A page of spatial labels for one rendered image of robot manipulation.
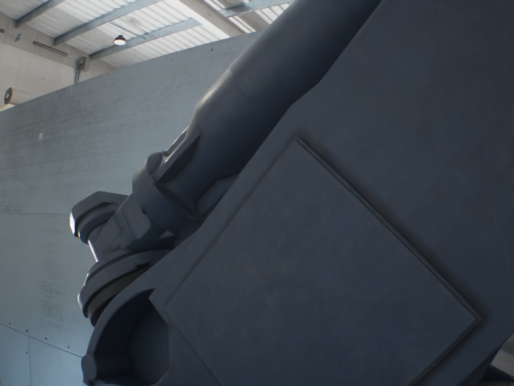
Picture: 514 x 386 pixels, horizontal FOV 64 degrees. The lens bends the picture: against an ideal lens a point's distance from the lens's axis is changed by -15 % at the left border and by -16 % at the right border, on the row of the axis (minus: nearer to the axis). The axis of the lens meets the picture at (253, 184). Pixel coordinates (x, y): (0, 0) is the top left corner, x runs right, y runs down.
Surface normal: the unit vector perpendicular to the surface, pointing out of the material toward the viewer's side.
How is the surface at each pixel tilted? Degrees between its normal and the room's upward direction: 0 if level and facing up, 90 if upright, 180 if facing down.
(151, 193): 99
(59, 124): 90
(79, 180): 90
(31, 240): 90
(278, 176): 90
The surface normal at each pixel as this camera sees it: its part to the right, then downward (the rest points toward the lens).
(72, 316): -0.52, -0.13
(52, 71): 0.85, -0.04
